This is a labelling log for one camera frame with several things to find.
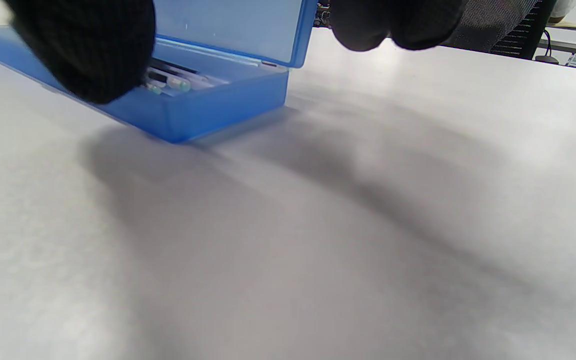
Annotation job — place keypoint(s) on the black mesh office chair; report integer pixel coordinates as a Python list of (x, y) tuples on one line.
[(498, 25)]

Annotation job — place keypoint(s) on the group of black pen refills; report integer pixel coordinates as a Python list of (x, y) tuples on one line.
[(173, 80)]

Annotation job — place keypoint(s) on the person's right hand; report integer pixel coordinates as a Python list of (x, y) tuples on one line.
[(88, 45)]

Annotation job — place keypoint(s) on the white background desk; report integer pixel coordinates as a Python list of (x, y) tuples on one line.
[(573, 47)]

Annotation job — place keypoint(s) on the blue stationery box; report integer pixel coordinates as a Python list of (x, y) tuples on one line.
[(228, 105)]

